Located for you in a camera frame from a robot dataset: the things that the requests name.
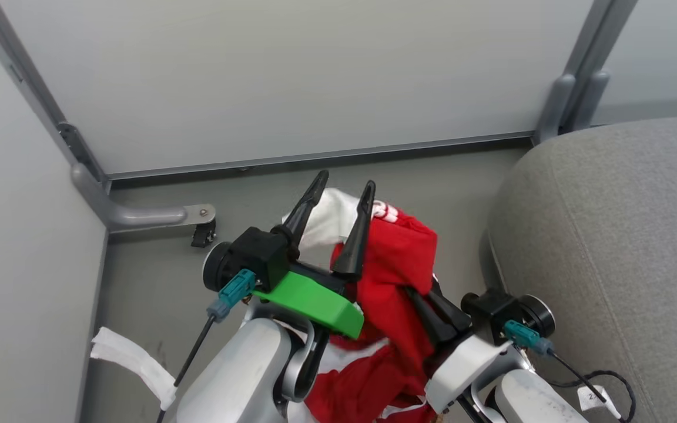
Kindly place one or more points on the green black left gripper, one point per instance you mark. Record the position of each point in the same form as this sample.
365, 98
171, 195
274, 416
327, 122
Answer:
312, 302

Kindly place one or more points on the grey metal partition post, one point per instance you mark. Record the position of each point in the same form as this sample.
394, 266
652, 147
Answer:
33, 88

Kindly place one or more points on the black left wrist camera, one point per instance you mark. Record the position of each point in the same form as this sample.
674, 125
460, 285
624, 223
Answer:
256, 252

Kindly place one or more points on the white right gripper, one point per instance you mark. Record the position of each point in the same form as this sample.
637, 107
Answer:
468, 367

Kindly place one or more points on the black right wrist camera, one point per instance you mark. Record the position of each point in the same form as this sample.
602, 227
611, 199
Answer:
497, 308

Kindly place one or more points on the white fabric strip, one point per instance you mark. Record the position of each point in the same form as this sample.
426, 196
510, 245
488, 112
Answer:
133, 355

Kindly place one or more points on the white paper tag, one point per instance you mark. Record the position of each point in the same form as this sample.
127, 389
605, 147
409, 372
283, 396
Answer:
596, 399

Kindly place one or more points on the small black caster wheel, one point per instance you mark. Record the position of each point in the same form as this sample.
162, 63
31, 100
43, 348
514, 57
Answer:
203, 235

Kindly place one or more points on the red and white clothing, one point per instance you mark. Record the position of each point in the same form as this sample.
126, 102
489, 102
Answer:
397, 258

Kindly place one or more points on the grey forked partition post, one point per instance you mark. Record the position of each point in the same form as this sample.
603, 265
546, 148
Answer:
579, 76

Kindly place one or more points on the grey metal partition foot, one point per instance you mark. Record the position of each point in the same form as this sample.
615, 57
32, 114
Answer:
133, 216

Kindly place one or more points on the grey partition bottom rail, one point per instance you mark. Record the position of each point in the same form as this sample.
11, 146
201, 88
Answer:
315, 157

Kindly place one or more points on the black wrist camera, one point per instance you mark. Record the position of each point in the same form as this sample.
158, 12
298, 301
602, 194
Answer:
256, 252
497, 308

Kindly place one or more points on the grey fabric sofa seat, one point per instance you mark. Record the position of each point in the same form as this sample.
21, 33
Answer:
620, 252

